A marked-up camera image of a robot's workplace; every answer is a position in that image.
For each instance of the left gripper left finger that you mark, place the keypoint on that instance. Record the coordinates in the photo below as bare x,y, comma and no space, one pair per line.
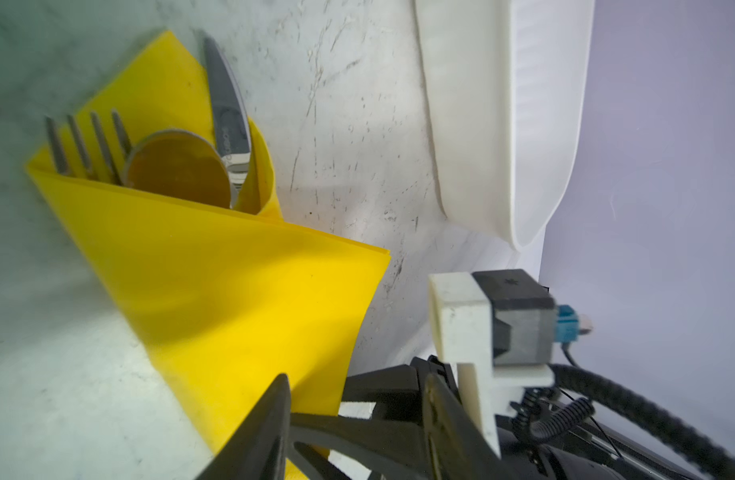
258,448

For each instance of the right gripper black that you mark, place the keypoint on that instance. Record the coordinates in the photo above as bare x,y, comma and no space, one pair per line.
390,443

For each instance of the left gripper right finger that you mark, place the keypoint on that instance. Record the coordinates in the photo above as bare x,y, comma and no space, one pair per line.
456,448

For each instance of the silver spoon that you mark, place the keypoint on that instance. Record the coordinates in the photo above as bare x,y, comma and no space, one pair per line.
179,164

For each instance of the silver knife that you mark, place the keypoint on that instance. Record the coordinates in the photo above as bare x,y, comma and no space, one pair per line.
231,122

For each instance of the white rectangular dish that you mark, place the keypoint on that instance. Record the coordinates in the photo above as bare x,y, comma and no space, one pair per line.
505,83

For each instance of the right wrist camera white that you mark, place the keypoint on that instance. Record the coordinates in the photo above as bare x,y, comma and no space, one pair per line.
498,330

